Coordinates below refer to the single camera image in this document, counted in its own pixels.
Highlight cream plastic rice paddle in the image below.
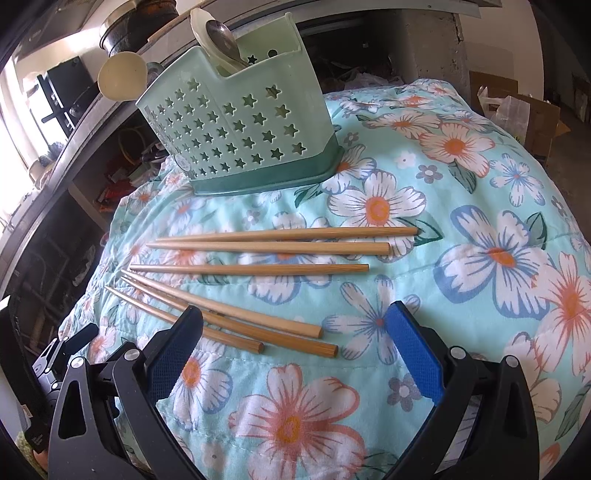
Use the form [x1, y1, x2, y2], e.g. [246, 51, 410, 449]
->
[189, 7, 241, 77]

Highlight white plastic bag green print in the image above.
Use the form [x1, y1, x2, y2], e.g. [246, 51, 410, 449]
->
[478, 85, 532, 141]

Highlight red snack packets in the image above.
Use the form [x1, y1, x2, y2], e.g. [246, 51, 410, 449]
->
[97, 171, 139, 204]

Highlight green star-cutout utensil holder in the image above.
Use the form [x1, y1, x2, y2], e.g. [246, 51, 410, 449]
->
[135, 13, 345, 197]

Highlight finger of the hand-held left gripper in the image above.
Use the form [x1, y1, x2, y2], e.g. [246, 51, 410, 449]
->
[34, 322, 100, 385]

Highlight metal spoon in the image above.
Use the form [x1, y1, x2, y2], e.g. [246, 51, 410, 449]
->
[205, 19, 250, 70]

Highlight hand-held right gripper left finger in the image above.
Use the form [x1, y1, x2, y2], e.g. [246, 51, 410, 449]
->
[48, 305, 206, 480]

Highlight floral light blue blanket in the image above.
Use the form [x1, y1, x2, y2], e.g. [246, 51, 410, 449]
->
[60, 78, 591, 480]

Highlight orange hose ring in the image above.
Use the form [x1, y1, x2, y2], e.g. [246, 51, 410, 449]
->
[117, 129, 148, 162]

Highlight cream plastic round spoon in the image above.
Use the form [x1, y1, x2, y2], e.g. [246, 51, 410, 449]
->
[98, 51, 149, 102]

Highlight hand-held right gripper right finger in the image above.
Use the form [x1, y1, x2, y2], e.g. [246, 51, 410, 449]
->
[383, 302, 540, 480]

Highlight black pot with lid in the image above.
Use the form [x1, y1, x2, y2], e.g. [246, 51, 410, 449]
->
[99, 0, 178, 54]

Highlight cardboard box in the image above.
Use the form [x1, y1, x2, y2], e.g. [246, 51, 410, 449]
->
[468, 71, 571, 162]

